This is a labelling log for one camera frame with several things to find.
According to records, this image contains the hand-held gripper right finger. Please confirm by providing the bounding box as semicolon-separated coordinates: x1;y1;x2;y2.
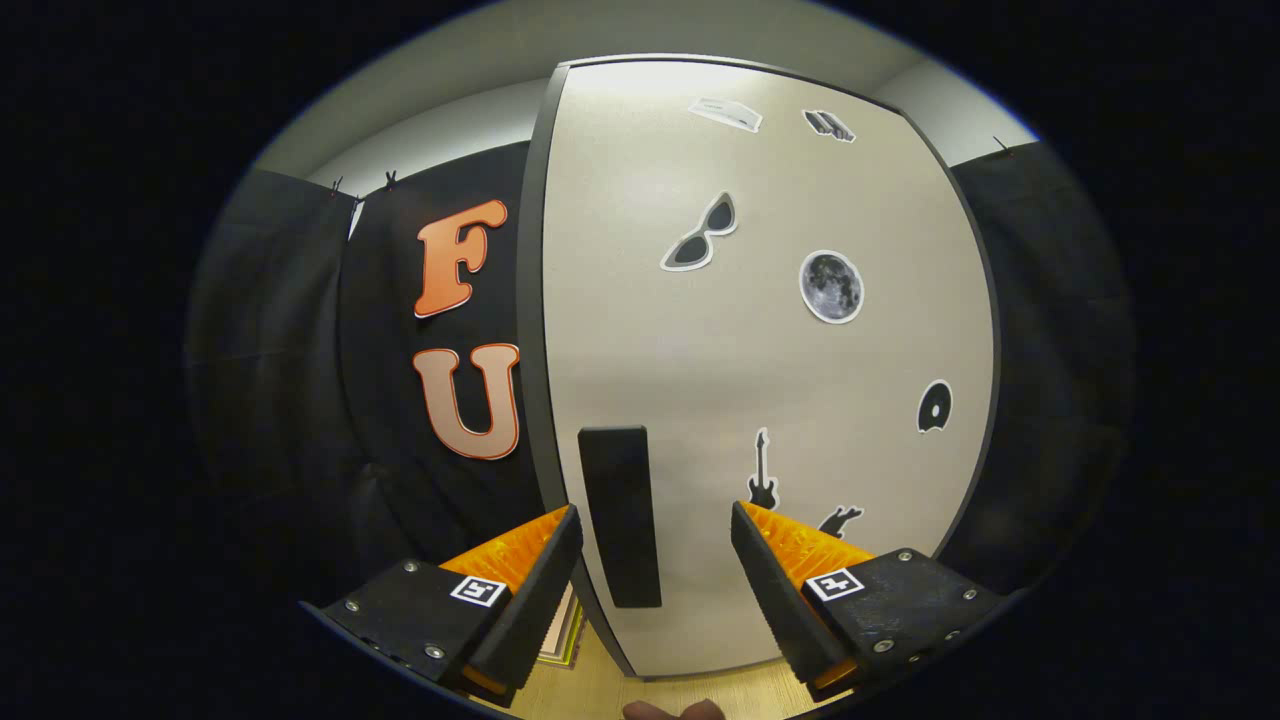
730;500;1011;693

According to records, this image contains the beige shoe cabinet door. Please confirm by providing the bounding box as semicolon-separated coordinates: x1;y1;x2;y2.
540;60;1001;679

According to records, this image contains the black backdrop cloth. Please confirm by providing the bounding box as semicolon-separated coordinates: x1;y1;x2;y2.
185;140;1136;601

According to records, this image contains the dark grey shoe cabinet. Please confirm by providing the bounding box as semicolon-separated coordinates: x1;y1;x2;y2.
515;52;1004;681

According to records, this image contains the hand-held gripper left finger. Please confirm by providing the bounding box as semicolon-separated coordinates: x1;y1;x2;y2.
300;503;584;709

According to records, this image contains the thick beige cover book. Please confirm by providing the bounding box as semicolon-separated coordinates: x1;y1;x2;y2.
540;583;581;657

